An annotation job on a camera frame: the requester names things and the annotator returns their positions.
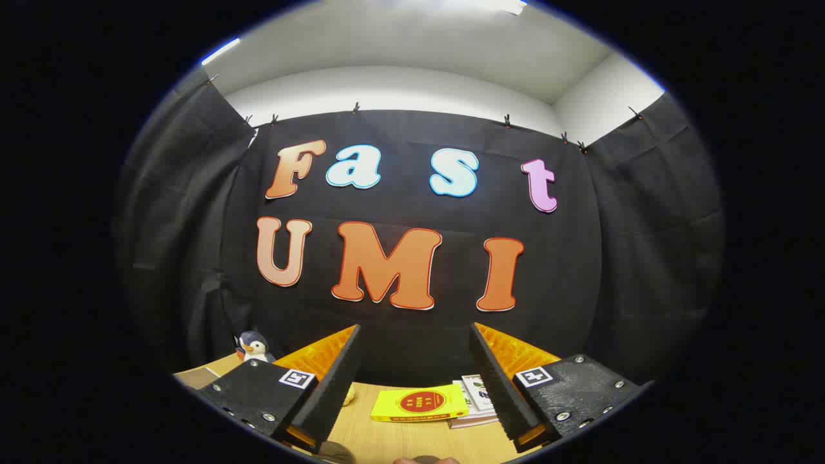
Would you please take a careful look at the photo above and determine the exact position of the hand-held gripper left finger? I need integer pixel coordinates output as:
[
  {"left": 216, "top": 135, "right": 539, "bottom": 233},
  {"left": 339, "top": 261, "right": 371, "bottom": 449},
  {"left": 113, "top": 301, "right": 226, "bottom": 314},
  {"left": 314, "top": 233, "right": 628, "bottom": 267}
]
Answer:
[{"left": 195, "top": 324, "right": 362, "bottom": 454}]

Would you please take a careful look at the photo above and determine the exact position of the penguin plush toy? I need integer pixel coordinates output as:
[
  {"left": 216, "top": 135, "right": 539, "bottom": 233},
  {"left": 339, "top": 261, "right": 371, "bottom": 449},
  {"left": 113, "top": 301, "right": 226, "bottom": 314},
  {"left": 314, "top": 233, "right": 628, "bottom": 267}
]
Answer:
[{"left": 234, "top": 331, "right": 277, "bottom": 363}]

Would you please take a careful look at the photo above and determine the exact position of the yellow book with red circle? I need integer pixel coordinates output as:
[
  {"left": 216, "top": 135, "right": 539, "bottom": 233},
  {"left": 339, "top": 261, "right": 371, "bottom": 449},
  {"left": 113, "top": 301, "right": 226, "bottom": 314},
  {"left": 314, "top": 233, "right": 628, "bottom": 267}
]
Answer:
[{"left": 371, "top": 384, "right": 470, "bottom": 423}]

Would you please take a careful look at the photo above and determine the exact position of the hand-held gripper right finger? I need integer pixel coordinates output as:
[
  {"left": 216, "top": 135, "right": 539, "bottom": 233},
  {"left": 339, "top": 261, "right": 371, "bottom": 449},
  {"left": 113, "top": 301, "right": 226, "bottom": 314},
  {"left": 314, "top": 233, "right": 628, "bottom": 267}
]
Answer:
[{"left": 469, "top": 322, "right": 649, "bottom": 454}]

